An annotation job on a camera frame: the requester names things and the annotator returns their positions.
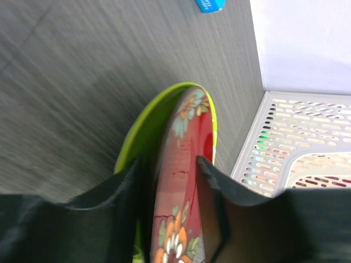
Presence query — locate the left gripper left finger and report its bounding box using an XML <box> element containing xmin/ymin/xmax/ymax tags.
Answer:
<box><xmin>1</xmin><ymin>158</ymin><xmax>150</xmax><ymax>262</ymax></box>

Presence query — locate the white file organizer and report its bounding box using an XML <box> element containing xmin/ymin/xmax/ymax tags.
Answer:
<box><xmin>231</xmin><ymin>92</ymin><xmax>350</xmax><ymax>197</ymax></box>

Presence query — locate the dark red plate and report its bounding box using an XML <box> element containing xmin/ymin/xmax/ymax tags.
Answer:
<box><xmin>150</xmin><ymin>87</ymin><xmax>216</xmax><ymax>262</ymax></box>

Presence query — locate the blue picture box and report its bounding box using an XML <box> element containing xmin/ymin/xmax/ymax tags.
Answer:
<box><xmin>195</xmin><ymin>0</ymin><xmax>225</xmax><ymax>14</ymax></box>

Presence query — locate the yellow-green plate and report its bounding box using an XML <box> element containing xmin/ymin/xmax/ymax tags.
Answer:
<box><xmin>115</xmin><ymin>82</ymin><xmax>217</xmax><ymax>262</ymax></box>

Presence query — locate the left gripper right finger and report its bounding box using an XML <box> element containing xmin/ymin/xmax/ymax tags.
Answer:
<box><xmin>196</xmin><ymin>156</ymin><xmax>350</xmax><ymax>262</ymax></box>

